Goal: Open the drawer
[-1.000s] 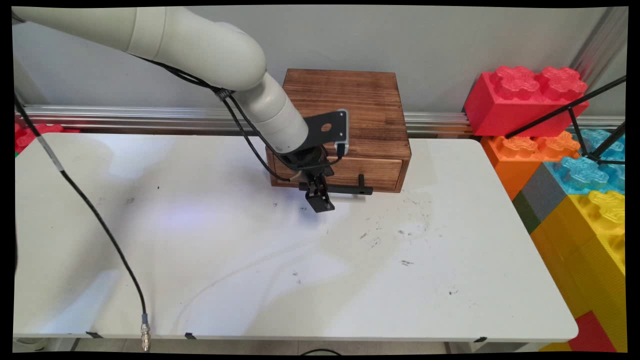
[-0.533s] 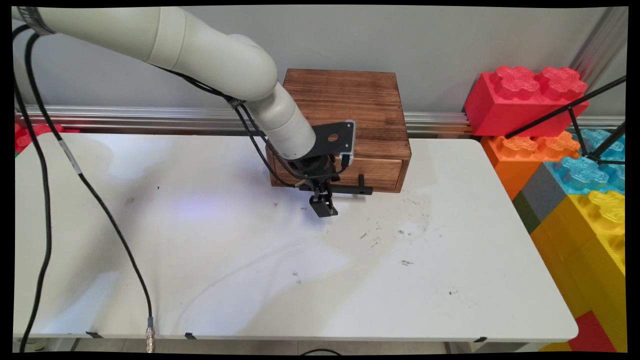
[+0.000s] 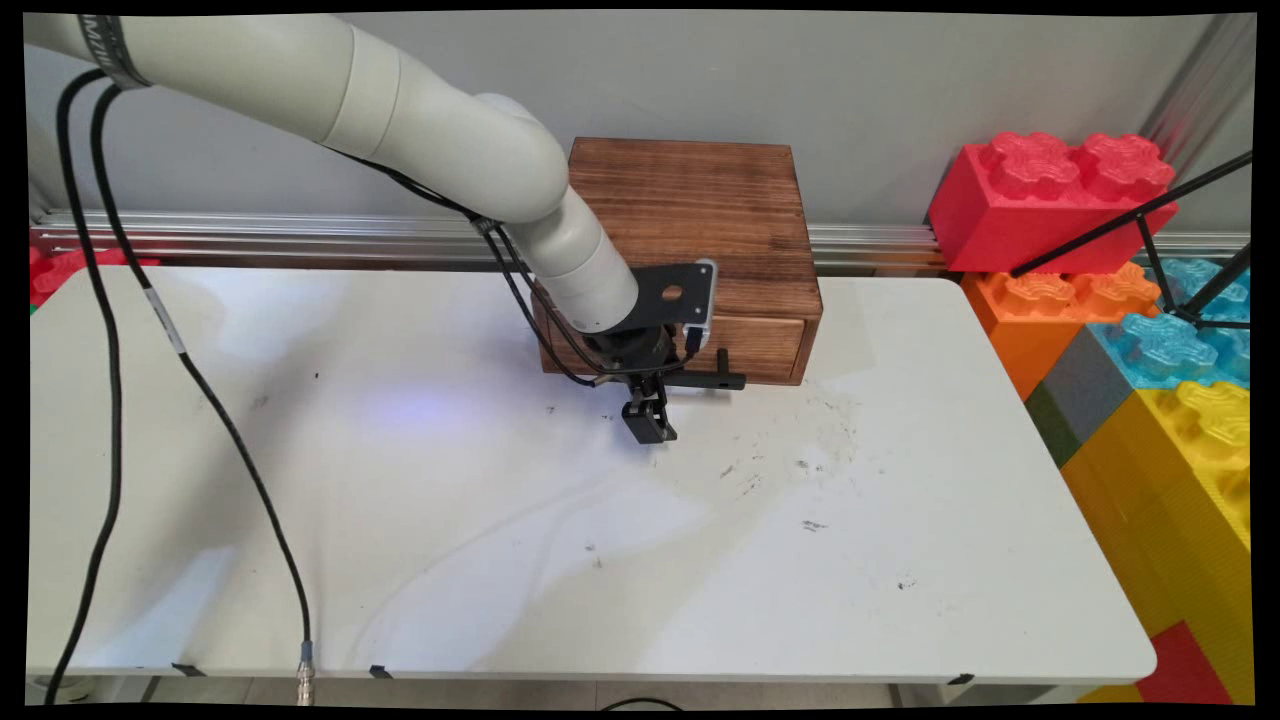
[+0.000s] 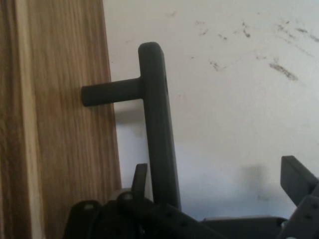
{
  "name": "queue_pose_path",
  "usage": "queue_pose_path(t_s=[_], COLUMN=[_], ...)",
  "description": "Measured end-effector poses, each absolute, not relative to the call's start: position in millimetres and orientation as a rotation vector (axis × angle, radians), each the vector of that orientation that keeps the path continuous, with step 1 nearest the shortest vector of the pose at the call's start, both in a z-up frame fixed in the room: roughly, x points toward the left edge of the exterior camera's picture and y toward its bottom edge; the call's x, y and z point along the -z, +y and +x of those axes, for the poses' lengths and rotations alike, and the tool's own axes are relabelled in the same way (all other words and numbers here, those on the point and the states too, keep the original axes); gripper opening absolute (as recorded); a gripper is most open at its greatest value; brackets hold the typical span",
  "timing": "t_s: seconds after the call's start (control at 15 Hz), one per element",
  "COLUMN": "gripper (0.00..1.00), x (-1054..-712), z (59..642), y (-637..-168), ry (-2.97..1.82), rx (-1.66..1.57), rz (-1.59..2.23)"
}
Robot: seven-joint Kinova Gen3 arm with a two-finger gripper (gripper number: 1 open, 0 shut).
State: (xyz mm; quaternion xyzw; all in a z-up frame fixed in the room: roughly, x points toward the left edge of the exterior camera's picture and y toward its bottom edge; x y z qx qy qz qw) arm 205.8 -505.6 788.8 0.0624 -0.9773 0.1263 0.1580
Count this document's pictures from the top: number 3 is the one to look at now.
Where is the grey toy brick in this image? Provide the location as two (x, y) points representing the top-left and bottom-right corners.
(1040, 324), (1143, 425)

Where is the large red toy brick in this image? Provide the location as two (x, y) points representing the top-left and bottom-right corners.
(927, 131), (1180, 277)

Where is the green toy brick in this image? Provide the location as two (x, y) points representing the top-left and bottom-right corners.
(1024, 381), (1069, 470)

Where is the slanted aluminium profile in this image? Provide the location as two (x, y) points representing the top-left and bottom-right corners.
(1139, 14), (1257, 183)

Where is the black tripod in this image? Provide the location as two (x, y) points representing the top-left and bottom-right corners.
(1009, 149), (1254, 332)

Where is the dark brown wooden cabinet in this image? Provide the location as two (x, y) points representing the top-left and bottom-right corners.
(530, 138), (824, 387)

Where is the small red flat brick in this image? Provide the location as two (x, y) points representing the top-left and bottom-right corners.
(1134, 619), (1237, 706)

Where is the translucent blue toy brick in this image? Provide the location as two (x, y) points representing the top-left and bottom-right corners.
(1088, 257), (1252, 392)

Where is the red toy brick half hidden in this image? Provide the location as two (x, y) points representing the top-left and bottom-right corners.
(29, 246), (161, 310)

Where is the black cable with metal connector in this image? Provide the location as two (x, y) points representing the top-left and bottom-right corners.
(90, 85), (317, 707)

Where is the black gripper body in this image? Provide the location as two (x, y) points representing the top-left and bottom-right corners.
(582, 324), (683, 381)

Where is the plain black hanging cable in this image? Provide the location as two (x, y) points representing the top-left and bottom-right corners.
(42, 68), (123, 705)

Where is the orange toy brick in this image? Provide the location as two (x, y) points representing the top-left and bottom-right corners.
(961, 261), (1163, 402)

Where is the yellow toy brick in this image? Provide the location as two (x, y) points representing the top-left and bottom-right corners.
(1059, 379), (1253, 705)

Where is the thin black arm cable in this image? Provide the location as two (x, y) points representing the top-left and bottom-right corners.
(325, 145), (701, 389)

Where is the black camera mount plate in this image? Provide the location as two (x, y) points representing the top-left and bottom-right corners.
(626, 261), (715, 332)

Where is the horizontal aluminium rail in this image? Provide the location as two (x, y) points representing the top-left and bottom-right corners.
(29, 208), (1252, 273)

